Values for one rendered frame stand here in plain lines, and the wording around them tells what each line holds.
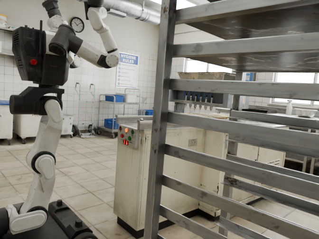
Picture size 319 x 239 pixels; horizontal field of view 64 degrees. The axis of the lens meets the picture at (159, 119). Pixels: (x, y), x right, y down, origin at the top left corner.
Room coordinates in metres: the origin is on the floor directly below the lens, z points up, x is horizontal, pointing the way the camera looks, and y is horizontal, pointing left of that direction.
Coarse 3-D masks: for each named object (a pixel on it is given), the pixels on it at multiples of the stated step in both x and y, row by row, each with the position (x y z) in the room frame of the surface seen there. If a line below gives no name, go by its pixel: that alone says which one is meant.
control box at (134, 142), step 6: (126, 126) 1.88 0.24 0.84; (120, 132) 1.93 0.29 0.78; (126, 132) 1.87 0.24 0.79; (138, 132) 1.80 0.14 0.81; (120, 138) 1.93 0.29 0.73; (126, 138) 1.87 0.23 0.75; (132, 138) 1.81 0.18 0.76; (138, 138) 1.80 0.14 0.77; (132, 144) 1.81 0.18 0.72; (138, 144) 1.80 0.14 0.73
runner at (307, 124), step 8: (232, 112) 1.02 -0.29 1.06; (240, 112) 1.00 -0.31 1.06; (248, 112) 0.98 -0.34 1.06; (256, 120) 0.94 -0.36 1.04; (264, 120) 0.93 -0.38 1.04; (272, 120) 0.91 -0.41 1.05; (280, 120) 0.90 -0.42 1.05; (288, 120) 0.88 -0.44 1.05; (296, 120) 0.86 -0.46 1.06; (304, 120) 0.84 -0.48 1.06; (312, 120) 0.83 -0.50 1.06; (304, 128) 0.82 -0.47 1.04; (312, 128) 0.82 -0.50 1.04
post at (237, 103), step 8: (240, 80) 1.01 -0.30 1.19; (240, 96) 1.01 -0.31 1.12; (240, 104) 1.01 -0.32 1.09; (232, 120) 1.02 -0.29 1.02; (240, 120) 1.03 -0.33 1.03; (232, 144) 1.01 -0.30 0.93; (232, 152) 1.01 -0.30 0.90; (232, 176) 1.02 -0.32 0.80; (224, 184) 1.03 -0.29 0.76; (224, 192) 1.02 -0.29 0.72; (232, 192) 1.03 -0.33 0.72; (224, 216) 1.01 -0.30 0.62; (224, 232) 1.01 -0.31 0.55
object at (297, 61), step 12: (204, 60) 0.76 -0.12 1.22; (216, 60) 0.74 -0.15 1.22; (228, 60) 0.72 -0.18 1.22; (240, 60) 0.71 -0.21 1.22; (252, 60) 0.69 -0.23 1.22; (264, 60) 0.67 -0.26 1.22; (276, 60) 0.66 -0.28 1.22; (288, 60) 0.64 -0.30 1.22; (300, 60) 0.63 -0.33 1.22; (312, 60) 0.61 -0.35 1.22
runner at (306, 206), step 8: (224, 176) 1.02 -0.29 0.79; (232, 184) 0.99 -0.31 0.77; (240, 184) 0.98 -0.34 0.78; (248, 184) 0.95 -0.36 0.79; (248, 192) 0.93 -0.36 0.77; (256, 192) 0.93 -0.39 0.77; (264, 192) 0.91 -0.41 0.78; (272, 192) 0.89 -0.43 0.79; (280, 192) 0.88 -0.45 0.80; (272, 200) 0.87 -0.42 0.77; (280, 200) 0.87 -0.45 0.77; (288, 200) 0.86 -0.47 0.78; (296, 200) 0.84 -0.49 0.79; (304, 200) 0.82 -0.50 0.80; (296, 208) 0.81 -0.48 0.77; (304, 208) 0.82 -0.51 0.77; (312, 208) 0.80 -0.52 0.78
